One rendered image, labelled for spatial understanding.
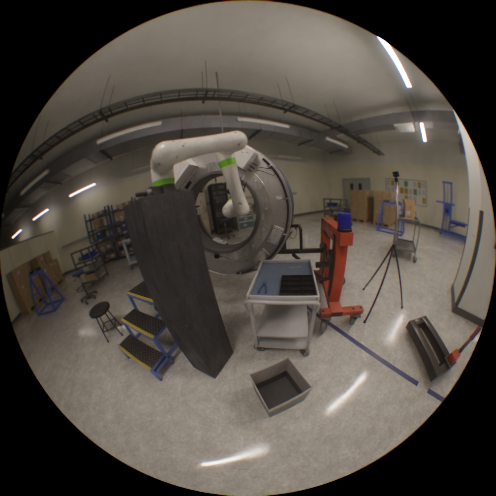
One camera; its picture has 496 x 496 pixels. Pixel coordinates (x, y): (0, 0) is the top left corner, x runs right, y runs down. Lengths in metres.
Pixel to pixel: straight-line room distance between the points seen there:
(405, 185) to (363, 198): 3.11
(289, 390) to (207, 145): 1.62
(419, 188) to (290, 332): 8.85
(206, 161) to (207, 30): 2.51
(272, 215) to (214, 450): 1.92
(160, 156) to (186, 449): 1.69
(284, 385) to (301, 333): 0.45
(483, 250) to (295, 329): 2.47
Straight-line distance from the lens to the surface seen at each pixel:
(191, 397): 1.43
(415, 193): 9.26
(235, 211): 1.04
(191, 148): 0.76
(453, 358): 1.80
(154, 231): 0.70
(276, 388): 1.33
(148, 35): 3.32
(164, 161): 0.73
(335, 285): 1.50
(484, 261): 2.63
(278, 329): 1.26
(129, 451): 1.65
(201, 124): 4.86
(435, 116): 5.67
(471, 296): 2.76
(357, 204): 7.40
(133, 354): 1.68
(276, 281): 1.14
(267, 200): 1.40
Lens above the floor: 1.26
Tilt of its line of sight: 18 degrees down
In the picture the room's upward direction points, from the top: 7 degrees counter-clockwise
